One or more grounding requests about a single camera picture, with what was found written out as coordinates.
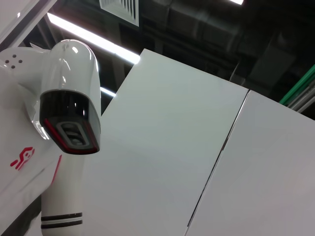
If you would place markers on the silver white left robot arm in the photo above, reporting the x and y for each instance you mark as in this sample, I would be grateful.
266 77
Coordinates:
61 191

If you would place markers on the white ceiling light strip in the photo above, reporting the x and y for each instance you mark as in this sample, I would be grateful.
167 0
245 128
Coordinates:
93 38
107 91
236 1

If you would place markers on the white robot head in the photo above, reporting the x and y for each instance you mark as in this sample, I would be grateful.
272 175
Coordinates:
69 86

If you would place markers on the ceiling air vent grille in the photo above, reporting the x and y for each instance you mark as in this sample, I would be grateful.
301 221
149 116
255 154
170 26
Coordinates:
120 9

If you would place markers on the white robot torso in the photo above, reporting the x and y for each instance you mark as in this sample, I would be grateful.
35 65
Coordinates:
19 123

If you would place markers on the green ceiling pipe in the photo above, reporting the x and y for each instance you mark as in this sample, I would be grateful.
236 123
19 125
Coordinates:
297 84

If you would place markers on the grey ceiling conduit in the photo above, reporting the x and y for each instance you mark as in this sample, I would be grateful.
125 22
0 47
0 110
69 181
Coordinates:
304 99

